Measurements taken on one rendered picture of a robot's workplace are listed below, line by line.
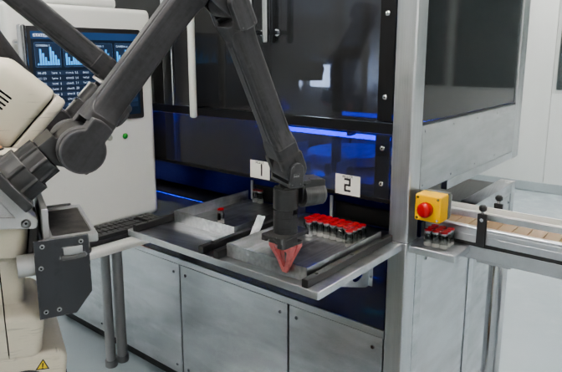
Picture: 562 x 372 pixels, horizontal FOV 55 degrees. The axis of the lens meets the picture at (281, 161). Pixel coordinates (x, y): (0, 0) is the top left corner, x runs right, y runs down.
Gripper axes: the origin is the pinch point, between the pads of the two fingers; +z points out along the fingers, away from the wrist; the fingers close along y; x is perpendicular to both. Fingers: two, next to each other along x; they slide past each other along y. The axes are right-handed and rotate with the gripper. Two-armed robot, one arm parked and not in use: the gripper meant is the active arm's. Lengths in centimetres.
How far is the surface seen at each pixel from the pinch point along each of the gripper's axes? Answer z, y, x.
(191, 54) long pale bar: -50, 30, 65
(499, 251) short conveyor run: 2, 49, -33
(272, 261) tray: -0.4, 0.8, 4.7
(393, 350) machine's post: 34, 38, -10
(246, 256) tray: 0.4, 0.9, 13.2
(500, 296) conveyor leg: 16, 54, -33
